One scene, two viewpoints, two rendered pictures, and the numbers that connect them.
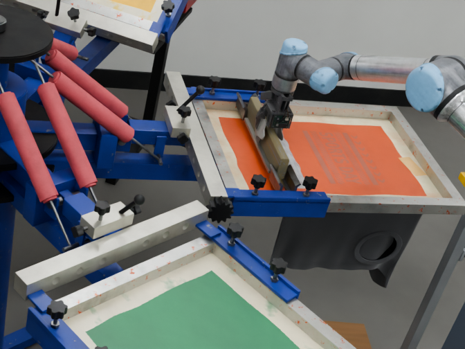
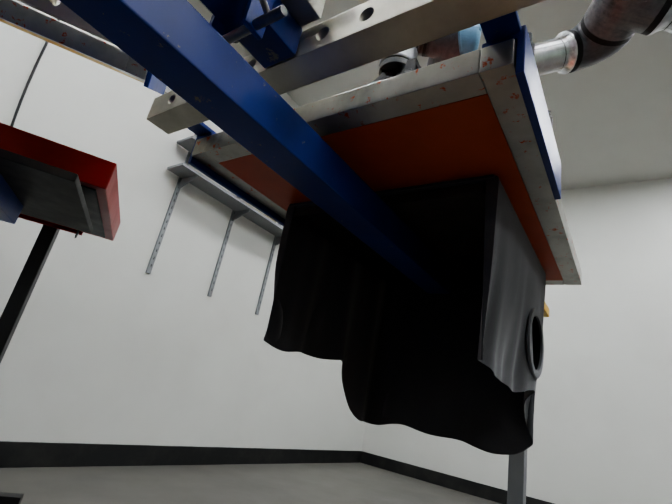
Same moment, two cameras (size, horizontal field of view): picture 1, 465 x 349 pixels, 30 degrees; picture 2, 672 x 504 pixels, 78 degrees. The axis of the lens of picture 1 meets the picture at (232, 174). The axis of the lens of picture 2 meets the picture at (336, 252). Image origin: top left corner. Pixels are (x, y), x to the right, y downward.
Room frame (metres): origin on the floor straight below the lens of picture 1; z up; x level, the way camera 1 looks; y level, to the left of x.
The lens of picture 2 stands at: (1.79, 0.30, 0.57)
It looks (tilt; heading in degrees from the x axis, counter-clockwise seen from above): 19 degrees up; 330
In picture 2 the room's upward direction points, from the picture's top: 11 degrees clockwise
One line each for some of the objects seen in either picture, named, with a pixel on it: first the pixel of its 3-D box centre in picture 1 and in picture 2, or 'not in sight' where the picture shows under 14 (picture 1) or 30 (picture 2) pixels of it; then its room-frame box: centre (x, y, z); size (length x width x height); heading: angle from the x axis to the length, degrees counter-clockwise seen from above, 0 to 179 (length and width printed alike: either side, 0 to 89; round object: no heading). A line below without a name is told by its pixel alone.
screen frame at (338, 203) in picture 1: (322, 151); (414, 221); (2.44, -0.26, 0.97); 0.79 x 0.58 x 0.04; 113
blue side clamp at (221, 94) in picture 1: (232, 102); (254, 184); (2.60, 0.06, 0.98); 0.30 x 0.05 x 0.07; 113
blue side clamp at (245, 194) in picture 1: (278, 202); (527, 130); (2.09, -0.15, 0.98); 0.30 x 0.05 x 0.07; 113
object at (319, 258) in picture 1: (339, 235); (501, 319); (2.29, -0.39, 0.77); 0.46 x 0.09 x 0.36; 113
